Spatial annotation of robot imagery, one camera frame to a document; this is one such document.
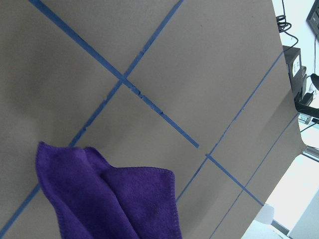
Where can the purple towel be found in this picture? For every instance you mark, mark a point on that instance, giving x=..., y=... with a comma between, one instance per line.
x=95, y=200

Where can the brown paper table cover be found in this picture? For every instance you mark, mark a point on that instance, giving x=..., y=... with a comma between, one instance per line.
x=174, y=74

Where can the blue tape grid lines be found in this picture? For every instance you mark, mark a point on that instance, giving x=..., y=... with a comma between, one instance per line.
x=119, y=79

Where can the black computer box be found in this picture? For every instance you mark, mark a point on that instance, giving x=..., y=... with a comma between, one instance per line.
x=296, y=71

